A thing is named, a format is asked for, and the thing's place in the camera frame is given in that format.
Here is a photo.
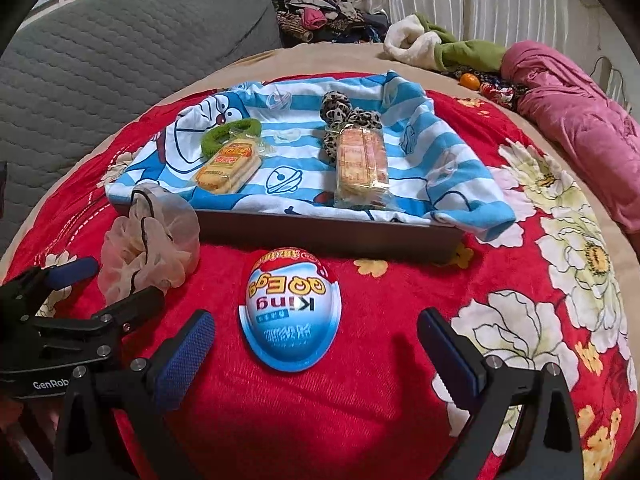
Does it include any blue striped cartoon cloth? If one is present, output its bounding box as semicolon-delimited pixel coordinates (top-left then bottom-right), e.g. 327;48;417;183
105;70;516;243

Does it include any pink padded garment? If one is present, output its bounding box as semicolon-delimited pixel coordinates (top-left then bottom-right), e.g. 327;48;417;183
501;41;640;236

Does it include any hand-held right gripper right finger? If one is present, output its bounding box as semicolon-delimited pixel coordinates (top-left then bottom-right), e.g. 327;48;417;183
417;307;586;480

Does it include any leopard print scrunchie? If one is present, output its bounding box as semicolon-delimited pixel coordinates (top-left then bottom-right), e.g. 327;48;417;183
320;91;383;163

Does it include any white and green fleece garment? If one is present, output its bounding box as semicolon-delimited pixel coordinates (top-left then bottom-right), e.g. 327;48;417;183
384;12;508;73

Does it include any orange biscuit packet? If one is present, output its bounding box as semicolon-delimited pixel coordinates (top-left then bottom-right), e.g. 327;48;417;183
332;127;393;211
192;135;273;196

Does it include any pile of mixed clothes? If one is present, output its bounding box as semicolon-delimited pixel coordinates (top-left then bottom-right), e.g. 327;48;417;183
265;0;391;46

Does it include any blue and red egg toy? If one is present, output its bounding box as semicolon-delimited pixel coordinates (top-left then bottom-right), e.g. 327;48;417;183
239;246;343;372

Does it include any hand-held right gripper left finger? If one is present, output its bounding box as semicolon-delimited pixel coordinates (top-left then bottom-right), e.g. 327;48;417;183
52;310;217;480

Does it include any green fuzzy hair tie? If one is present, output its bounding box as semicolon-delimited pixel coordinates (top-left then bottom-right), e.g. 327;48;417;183
201;119;263;158

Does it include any dark brown shallow box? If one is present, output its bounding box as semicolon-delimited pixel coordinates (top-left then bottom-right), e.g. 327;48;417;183
112;195;463;266

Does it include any red floral blanket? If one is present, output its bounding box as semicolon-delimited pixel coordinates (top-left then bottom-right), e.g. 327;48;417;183
0;72;636;480

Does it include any grey quilted cushion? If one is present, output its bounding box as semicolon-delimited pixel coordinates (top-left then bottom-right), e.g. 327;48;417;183
0;0;283;256

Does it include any beige bed sheet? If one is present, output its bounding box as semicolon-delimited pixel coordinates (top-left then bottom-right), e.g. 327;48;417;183
0;42;640;321

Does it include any wire clothes hanger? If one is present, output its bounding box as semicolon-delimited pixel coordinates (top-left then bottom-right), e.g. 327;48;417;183
590;56;632;108

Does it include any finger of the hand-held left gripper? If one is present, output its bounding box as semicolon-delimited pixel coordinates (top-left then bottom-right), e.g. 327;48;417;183
16;256;99;312
96;286;167;347

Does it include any white ribbed curtain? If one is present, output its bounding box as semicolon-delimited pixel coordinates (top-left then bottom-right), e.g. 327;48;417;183
360;0;571;46

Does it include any dark floral cloth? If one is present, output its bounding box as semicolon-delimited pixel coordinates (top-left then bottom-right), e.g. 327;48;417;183
450;62;526;111

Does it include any pale pink sheer scrunchie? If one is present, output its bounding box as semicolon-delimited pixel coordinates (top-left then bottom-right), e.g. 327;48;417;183
97;183;202;306

